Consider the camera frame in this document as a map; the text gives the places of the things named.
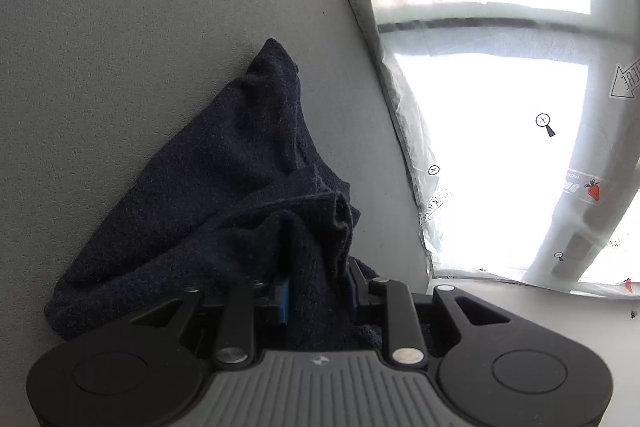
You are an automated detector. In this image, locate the printed translucent plastic sheet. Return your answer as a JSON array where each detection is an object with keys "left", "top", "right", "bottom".
[{"left": 300, "top": 0, "right": 640, "bottom": 299}]

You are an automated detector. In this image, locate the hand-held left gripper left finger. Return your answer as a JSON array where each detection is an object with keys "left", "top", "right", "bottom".
[{"left": 128, "top": 275, "right": 293, "bottom": 370}]

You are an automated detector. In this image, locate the navy blue knit garment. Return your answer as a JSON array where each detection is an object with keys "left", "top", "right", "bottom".
[{"left": 43, "top": 38, "right": 437, "bottom": 358}]

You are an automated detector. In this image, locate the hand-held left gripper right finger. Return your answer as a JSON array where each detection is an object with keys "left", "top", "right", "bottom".
[{"left": 347, "top": 259, "right": 513, "bottom": 366}]

